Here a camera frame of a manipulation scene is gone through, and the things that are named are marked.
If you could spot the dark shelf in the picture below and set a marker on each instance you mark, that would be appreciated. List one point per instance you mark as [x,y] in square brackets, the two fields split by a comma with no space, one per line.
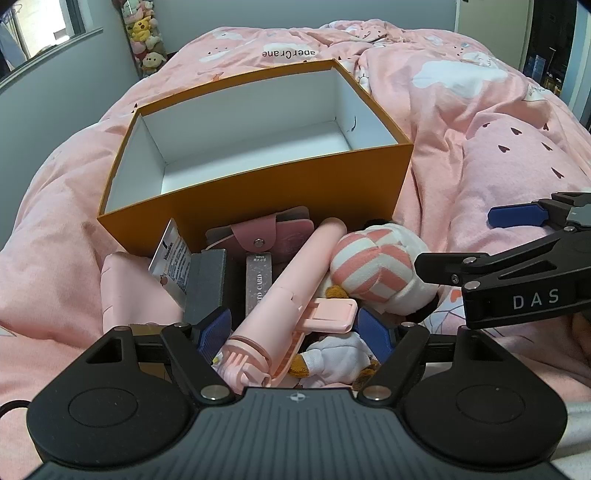
[558,55]

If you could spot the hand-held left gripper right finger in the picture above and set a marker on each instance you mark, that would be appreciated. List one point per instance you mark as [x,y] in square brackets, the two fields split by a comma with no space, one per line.
[371,331]

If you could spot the pink selfie stick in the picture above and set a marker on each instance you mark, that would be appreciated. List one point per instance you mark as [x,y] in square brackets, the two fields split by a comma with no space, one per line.
[295,267]

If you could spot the pink snap pouch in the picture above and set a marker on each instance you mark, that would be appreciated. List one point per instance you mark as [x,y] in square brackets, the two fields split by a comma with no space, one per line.
[249,235]

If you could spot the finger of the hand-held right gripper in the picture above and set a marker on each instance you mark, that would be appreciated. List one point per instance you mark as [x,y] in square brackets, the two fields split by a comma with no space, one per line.
[443,267]
[517,216]

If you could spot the pink printed blanket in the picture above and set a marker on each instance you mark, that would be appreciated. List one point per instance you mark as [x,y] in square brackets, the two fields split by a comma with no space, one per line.
[461,138]

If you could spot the hanging stack of plush toys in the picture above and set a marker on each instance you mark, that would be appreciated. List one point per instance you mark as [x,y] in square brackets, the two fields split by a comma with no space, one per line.
[141,30]

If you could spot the window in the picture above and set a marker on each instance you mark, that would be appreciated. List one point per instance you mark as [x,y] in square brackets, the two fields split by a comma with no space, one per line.
[41,23]

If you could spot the pink case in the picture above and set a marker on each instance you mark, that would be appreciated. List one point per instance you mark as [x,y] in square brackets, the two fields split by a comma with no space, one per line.
[134,286]

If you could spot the plush toy with striped hat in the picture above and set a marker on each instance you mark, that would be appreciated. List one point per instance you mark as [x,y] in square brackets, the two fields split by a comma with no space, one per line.
[378,267]

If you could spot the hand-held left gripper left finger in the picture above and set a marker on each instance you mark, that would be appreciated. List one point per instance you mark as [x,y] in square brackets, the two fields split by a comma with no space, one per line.
[214,330]

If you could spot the orange cardboard box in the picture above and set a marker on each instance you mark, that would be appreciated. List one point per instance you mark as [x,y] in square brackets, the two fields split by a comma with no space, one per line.
[277,203]

